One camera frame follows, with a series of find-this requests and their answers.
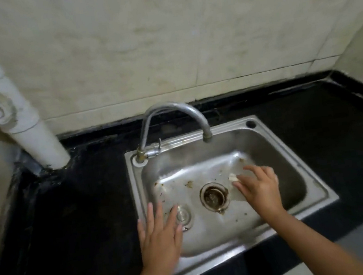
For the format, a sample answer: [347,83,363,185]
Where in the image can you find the person's right hand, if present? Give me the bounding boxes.
[230,162,287,224]

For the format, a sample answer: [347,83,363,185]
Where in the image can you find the person's left hand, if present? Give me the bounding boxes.
[134,199,189,275]

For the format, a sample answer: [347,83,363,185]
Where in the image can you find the person's right forearm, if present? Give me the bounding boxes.
[261,194,363,275]

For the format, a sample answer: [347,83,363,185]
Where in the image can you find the round metal sink plug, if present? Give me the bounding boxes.
[174,203,196,233]

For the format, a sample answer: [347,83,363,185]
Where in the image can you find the round sink drain strainer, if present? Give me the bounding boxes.
[197,180,232,215]

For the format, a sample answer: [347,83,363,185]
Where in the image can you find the stainless steel sink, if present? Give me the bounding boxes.
[121,105,349,275]

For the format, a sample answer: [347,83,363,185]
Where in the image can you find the curved metal faucet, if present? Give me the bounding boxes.
[130,96,215,165]

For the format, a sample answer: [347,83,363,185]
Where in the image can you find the white plastic drain pipe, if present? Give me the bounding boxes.
[0,0,72,177]

